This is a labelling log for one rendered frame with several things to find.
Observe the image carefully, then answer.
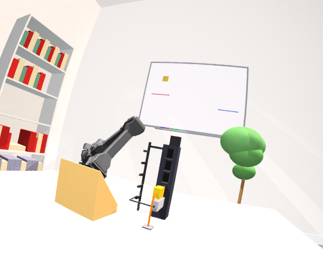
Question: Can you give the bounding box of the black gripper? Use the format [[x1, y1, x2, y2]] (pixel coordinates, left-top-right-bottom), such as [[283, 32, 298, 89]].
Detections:
[[79, 143, 91, 165]]

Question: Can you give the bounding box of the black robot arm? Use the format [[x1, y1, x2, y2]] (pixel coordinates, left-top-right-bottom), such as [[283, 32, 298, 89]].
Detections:
[[85, 116, 145, 179]]

